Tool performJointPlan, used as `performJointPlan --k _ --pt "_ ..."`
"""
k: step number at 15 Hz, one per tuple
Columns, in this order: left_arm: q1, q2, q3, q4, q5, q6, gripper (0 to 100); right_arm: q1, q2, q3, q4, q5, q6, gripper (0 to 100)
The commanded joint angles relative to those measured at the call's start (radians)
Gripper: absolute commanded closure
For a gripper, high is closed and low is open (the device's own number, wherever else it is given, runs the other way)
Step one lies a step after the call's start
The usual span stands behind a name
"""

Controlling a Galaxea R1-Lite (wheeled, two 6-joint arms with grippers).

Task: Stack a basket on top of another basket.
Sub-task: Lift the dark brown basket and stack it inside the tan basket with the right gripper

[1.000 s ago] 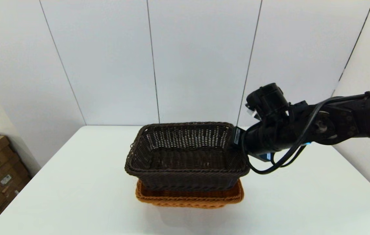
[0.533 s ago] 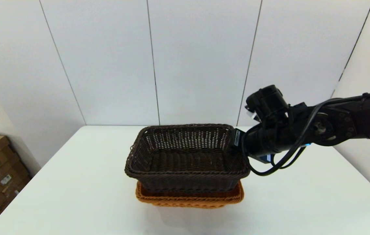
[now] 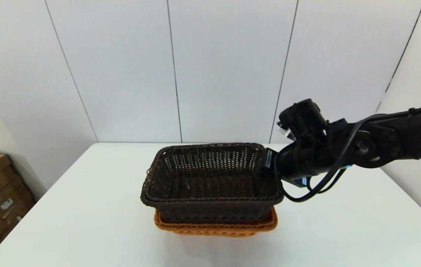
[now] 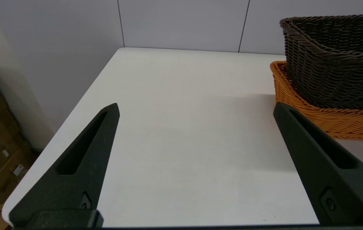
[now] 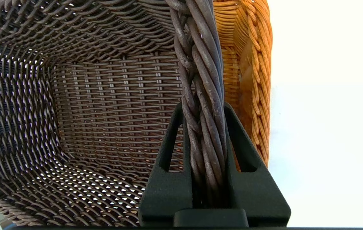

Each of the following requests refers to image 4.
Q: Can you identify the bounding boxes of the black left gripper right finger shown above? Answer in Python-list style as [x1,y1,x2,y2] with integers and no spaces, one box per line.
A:
[273,102,363,226]

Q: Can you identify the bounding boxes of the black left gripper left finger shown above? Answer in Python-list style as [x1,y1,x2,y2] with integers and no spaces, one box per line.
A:
[9,103,120,228]

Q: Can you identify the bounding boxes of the orange wicker basket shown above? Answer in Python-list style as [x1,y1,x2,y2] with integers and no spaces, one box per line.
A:
[270,61,363,142]

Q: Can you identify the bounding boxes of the dark brown wicker basket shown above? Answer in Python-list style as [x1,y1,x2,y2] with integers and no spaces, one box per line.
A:
[280,14,363,111]

